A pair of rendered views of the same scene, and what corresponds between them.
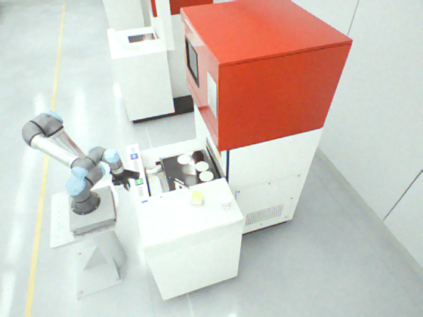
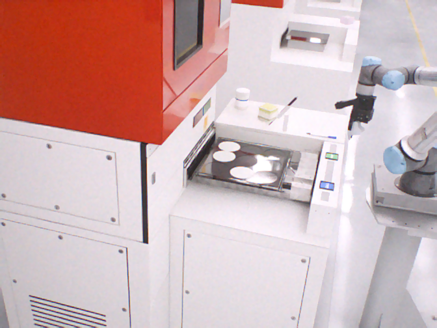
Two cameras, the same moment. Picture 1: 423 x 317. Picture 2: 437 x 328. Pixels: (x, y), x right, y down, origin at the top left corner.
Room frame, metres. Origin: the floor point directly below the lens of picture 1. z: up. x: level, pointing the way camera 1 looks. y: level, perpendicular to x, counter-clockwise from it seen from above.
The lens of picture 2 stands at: (3.13, 1.02, 1.93)
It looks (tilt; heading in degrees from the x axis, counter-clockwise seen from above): 29 degrees down; 210
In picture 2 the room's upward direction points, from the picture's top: 3 degrees clockwise
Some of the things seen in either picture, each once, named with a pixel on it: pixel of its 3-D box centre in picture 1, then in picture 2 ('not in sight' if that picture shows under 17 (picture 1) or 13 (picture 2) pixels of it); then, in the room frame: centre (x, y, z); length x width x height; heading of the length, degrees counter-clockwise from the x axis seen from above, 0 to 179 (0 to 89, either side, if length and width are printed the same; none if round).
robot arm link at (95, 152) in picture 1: (97, 155); (391, 77); (1.16, 0.64, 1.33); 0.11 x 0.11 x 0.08; 61
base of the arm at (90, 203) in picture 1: (83, 198); (419, 176); (1.15, 0.85, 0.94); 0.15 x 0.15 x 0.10
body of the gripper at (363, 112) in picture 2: (119, 175); (362, 107); (1.14, 0.55, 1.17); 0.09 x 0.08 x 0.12; 91
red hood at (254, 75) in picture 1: (251, 68); (109, 13); (1.75, -0.30, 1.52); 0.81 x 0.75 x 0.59; 16
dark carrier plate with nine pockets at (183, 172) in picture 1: (188, 169); (246, 161); (1.42, 0.16, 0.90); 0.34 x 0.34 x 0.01; 16
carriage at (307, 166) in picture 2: (154, 183); (305, 176); (1.33, 0.41, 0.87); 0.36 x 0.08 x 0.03; 16
